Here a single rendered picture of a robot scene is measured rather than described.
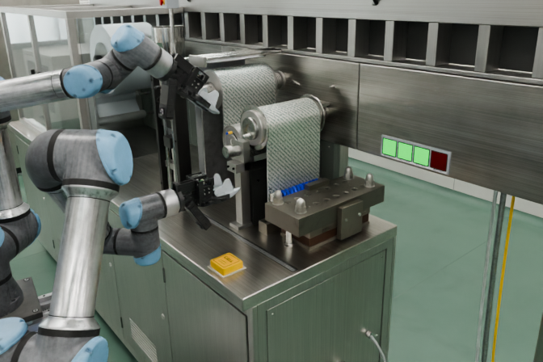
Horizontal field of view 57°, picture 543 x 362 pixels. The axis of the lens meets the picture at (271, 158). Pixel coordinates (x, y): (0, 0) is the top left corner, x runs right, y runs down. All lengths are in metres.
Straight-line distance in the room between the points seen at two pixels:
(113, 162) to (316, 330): 0.89
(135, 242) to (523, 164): 1.04
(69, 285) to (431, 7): 1.16
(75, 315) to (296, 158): 0.91
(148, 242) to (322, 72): 0.85
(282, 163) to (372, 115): 0.34
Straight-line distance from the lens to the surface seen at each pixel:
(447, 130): 1.53
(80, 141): 1.11
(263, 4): 2.04
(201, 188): 1.44
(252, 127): 1.59
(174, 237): 1.71
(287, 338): 1.58
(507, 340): 2.89
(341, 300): 1.69
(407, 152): 1.61
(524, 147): 1.43
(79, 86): 1.24
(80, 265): 1.08
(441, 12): 1.51
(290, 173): 1.69
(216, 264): 1.49
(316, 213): 1.53
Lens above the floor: 1.68
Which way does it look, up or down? 19 degrees down
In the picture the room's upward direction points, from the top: 1 degrees counter-clockwise
